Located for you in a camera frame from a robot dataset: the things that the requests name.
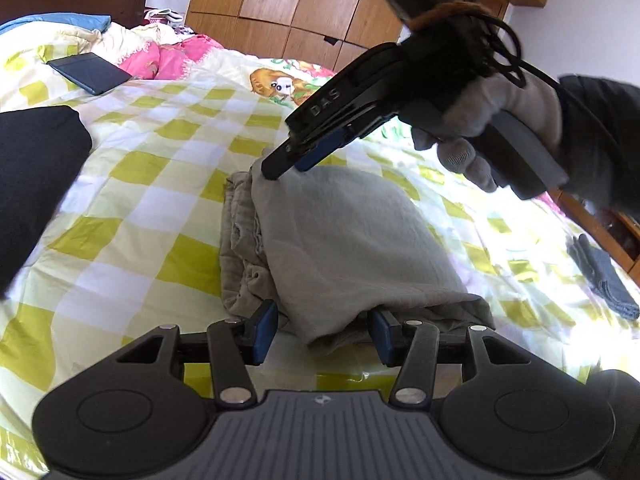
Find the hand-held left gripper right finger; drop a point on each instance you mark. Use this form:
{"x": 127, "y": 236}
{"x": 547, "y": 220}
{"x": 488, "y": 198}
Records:
{"x": 382, "y": 335}

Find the person's right hand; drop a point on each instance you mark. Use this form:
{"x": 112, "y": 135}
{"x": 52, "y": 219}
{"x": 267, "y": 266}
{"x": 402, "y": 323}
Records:
{"x": 525, "y": 105}

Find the black cloth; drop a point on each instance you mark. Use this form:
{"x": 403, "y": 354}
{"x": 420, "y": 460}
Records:
{"x": 35, "y": 185}

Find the dark tablet case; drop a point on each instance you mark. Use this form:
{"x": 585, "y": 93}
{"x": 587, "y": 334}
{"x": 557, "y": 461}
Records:
{"x": 90, "y": 72}

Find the yellow checked bed sheet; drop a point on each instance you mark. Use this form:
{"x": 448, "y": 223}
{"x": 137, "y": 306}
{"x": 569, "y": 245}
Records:
{"x": 150, "y": 200}

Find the dark grey folded pants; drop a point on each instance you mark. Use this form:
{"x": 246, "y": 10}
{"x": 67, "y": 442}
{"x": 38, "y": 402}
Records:
{"x": 607, "y": 280}

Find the person's right forearm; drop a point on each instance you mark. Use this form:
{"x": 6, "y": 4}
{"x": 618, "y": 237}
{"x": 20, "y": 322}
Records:
{"x": 600, "y": 140}

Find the wooden wardrobe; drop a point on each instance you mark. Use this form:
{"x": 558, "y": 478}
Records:
{"x": 280, "y": 5}

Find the light grey pants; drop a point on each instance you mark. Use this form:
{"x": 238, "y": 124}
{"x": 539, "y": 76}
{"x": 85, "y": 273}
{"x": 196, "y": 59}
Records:
{"x": 340, "y": 240}

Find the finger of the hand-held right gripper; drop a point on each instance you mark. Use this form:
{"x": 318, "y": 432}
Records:
{"x": 275, "y": 165}
{"x": 320, "y": 151}

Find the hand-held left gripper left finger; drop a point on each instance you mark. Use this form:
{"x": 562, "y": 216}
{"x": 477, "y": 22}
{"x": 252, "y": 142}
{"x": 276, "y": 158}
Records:
{"x": 265, "y": 332}

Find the cartoon printed quilt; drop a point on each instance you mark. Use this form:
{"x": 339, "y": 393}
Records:
{"x": 170, "y": 55}

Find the blue pillow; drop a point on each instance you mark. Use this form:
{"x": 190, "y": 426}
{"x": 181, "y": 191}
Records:
{"x": 60, "y": 24}

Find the white bag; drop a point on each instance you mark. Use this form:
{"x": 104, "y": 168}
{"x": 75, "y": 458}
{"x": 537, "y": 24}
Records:
{"x": 165, "y": 16}

